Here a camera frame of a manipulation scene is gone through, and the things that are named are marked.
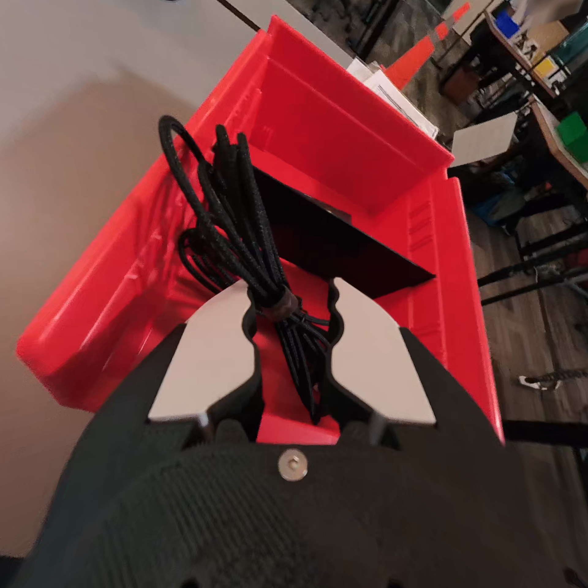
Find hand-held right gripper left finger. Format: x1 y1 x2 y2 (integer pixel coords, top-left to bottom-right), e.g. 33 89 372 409
147 280 264 443

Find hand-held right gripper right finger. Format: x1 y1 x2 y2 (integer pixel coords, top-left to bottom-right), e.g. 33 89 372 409
321 276 437 443

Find black braided cable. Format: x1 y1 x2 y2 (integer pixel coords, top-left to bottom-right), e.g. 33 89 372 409
157 114 343 427

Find red plastic bin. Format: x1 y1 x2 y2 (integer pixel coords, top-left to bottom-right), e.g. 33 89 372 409
15 14 507 447

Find grey desk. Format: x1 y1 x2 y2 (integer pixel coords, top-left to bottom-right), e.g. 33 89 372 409
0 0 364 566

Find black bin divider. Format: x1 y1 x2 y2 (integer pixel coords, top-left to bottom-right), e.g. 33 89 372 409
252 164 437 300

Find white board sheet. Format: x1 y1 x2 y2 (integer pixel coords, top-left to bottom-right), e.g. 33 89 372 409
451 111 521 169

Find papers in clear sleeve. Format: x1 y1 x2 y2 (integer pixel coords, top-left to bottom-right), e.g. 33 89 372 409
346 56 443 139

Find wooden table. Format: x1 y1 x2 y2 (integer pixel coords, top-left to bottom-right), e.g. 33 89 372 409
527 96 588 191
484 8 560 100

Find green plastic bin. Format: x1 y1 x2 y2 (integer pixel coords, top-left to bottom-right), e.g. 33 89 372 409
555 111 588 164

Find orange traffic cone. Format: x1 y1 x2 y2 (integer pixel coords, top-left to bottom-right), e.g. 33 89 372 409
385 1 475 91

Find blue plastic bin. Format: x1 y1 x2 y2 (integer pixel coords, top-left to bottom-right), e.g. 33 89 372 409
495 8 521 36

